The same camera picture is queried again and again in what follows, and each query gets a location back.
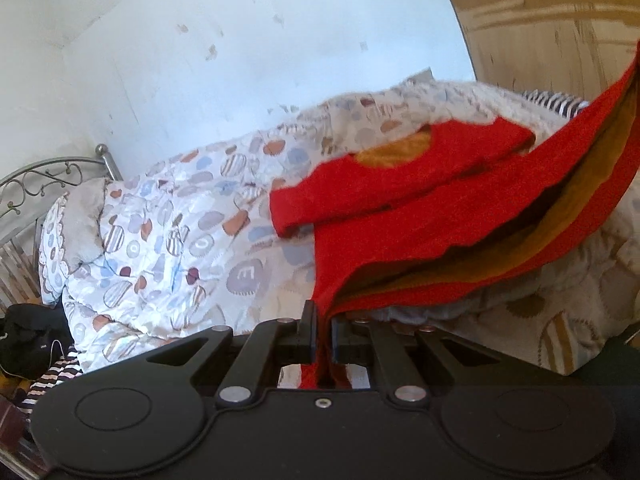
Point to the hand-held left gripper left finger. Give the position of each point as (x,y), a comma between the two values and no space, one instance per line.
(280,345)

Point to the black white striped bedsheet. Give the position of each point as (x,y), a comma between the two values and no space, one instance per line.
(47,382)

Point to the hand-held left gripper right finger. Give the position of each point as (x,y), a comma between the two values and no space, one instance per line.
(350,342)

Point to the patterned pillow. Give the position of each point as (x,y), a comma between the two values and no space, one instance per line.
(75,230)

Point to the metal scrollwork headboard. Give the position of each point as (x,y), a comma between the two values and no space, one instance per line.
(30,185)

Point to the red knit sweater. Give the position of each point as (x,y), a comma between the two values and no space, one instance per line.
(400,240)

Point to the grey cushion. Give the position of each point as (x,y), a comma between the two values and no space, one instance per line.
(419,75)

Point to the patterned white quilt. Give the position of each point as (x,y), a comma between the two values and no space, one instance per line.
(190,260)

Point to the black bag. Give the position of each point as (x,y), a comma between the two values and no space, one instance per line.
(30,340)

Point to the wooden board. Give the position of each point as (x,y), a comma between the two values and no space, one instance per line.
(540,20)

